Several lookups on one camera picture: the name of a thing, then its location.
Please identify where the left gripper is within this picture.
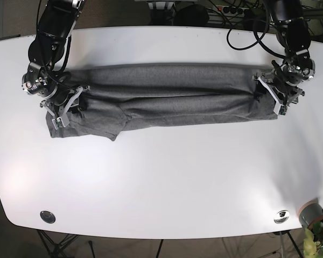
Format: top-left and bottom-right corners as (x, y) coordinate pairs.
(252, 70), (305, 110)

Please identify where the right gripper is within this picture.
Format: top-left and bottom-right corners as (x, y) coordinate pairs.
(40, 85), (90, 119)

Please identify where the black table leg frame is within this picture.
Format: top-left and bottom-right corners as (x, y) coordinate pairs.
(37, 230), (79, 258)

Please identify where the right silver table grommet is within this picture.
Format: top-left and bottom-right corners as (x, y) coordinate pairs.
(273, 210), (290, 224)

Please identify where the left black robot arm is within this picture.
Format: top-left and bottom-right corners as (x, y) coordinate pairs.
(239, 1), (315, 115)

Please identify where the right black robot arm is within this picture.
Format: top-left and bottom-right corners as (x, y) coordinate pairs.
(22, 0), (90, 128)

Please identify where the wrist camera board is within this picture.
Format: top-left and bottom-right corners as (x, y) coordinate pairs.
(52, 114), (69, 130)
(273, 103), (287, 116)

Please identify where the left silver table grommet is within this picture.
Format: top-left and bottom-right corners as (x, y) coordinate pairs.
(40, 210), (56, 224)

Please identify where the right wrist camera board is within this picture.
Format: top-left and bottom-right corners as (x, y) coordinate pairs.
(52, 114), (69, 130)

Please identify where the green potted plant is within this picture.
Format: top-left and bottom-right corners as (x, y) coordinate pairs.
(303, 221), (323, 258)

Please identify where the grey plant pot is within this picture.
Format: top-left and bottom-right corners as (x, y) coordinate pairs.
(297, 200), (323, 230)

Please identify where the dark grey T-shirt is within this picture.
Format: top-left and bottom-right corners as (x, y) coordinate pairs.
(46, 63), (277, 140)

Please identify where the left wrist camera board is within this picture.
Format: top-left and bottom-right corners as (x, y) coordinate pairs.
(273, 103), (287, 116)

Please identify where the silver table grommet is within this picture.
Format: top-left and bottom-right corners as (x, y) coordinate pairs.
(273, 210), (290, 224)
(40, 210), (56, 224)

